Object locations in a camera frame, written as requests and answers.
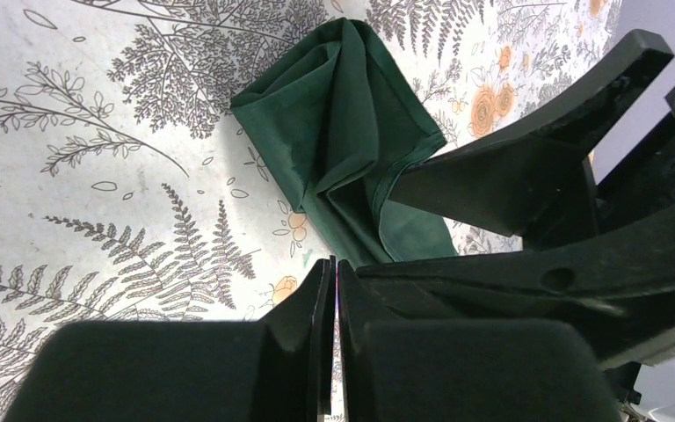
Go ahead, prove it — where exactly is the floral patterned table mat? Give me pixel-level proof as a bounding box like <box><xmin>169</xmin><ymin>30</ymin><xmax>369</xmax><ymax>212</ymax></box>
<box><xmin>0</xmin><ymin>1</ymin><xmax>621</xmax><ymax>420</ymax></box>

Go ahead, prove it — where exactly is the dark green cloth napkin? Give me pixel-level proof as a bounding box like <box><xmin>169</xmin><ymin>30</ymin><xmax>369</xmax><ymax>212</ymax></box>
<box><xmin>230</xmin><ymin>18</ymin><xmax>456</xmax><ymax>266</ymax></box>

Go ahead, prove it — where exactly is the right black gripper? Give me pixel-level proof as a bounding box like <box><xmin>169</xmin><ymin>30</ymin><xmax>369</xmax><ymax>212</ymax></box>
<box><xmin>357</xmin><ymin>29</ymin><xmax>675</xmax><ymax>403</ymax></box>

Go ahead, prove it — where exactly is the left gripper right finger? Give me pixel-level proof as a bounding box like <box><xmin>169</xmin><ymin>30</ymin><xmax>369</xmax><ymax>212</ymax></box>
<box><xmin>337</xmin><ymin>261</ymin><xmax>408</xmax><ymax>421</ymax></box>

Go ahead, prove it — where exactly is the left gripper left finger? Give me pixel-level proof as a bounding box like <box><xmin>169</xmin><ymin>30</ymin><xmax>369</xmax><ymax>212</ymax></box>
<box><xmin>258</xmin><ymin>257</ymin><xmax>336</xmax><ymax>421</ymax></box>

